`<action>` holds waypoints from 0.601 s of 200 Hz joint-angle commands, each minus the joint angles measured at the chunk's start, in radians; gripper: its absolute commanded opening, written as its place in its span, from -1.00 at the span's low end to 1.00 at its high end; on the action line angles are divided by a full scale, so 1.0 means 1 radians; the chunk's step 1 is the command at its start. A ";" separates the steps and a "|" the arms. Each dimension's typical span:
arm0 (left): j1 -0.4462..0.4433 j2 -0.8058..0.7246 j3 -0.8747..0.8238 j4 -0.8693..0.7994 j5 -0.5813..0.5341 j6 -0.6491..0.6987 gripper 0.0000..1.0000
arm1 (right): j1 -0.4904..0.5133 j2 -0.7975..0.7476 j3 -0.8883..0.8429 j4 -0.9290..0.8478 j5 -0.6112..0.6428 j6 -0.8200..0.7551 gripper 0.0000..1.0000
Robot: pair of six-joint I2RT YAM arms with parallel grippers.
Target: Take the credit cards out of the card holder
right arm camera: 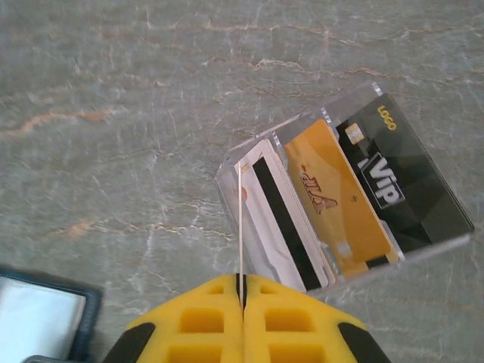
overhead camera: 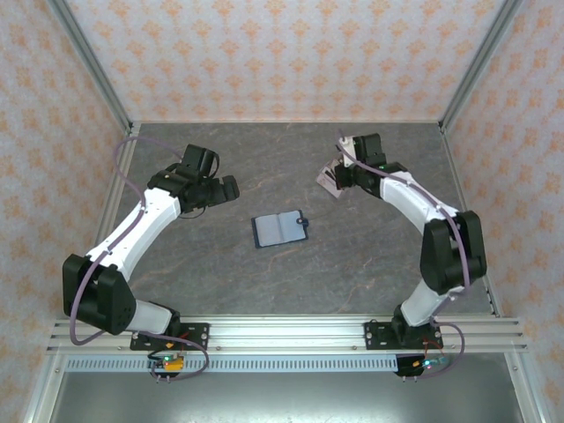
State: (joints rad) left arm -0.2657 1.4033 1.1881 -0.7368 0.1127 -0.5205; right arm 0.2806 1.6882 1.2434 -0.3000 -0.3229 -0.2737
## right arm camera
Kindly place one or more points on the navy blue card holder wallet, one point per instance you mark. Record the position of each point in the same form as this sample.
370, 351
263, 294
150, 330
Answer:
38, 317

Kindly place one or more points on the white card black stripe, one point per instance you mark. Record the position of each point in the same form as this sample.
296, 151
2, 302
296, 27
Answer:
289, 227

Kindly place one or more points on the thin white card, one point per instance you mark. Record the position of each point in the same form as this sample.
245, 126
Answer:
240, 227

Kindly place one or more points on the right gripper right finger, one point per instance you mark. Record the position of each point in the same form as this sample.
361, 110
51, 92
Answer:
291, 321

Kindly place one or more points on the black VIP card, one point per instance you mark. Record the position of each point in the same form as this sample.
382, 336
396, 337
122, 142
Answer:
416, 181

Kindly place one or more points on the gold card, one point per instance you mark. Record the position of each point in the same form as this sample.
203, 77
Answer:
340, 196

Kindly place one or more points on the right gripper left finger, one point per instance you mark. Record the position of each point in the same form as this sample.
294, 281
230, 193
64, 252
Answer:
200, 321

